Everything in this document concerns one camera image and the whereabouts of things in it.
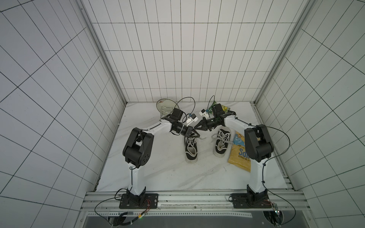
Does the black white sneaker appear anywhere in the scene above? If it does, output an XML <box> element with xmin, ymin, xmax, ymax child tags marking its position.
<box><xmin>184</xmin><ymin>137</ymin><xmax>198</xmax><ymax>164</ymax></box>
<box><xmin>212</xmin><ymin>127</ymin><xmax>231</xmax><ymax>158</ymax></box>

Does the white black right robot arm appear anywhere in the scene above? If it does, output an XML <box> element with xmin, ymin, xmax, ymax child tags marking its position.
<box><xmin>194</xmin><ymin>104</ymin><xmax>274</xmax><ymax>204</ymax></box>

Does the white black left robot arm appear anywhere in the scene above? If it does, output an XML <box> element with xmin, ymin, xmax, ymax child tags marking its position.
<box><xmin>123</xmin><ymin>108</ymin><xmax>200</xmax><ymax>203</ymax></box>

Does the green spring tea snack bag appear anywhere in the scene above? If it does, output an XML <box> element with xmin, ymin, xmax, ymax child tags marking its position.
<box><xmin>207</xmin><ymin>101</ymin><xmax>231</xmax><ymax>114</ymax></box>

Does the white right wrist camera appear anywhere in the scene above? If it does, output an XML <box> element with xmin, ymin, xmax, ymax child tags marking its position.
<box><xmin>199</xmin><ymin>109</ymin><xmax>210</xmax><ymax>119</ymax></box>

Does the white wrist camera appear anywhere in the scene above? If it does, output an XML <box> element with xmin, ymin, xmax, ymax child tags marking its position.
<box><xmin>185</xmin><ymin>114</ymin><xmax>198</xmax><ymax>126</ymax></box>
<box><xmin>199</xmin><ymin>109</ymin><xmax>210</xmax><ymax>119</ymax></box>

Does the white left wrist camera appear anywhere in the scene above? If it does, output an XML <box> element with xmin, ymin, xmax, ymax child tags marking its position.
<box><xmin>185</xmin><ymin>114</ymin><xmax>198</xmax><ymax>126</ymax></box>

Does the round mirror on wire stand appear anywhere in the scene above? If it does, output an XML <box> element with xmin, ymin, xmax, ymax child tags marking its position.
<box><xmin>156</xmin><ymin>98</ymin><xmax>180</xmax><ymax>118</ymax></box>

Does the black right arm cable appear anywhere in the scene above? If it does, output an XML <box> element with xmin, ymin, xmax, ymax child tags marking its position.
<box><xmin>260</xmin><ymin>125</ymin><xmax>297</xmax><ymax>226</ymax></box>

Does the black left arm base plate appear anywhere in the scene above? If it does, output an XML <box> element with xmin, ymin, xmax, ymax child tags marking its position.
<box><xmin>119</xmin><ymin>193</ymin><xmax>159</xmax><ymax>209</ymax></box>

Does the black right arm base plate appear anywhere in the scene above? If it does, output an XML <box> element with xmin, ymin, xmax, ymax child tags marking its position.
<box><xmin>229</xmin><ymin>192</ymin><xmax>272</xmax><ymax>209</ymax></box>

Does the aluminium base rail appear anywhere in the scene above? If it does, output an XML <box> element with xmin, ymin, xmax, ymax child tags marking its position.
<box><xmin>81</xmin><ymin>189</ymin><xmax>309</xmax><ymax>216</ymax></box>

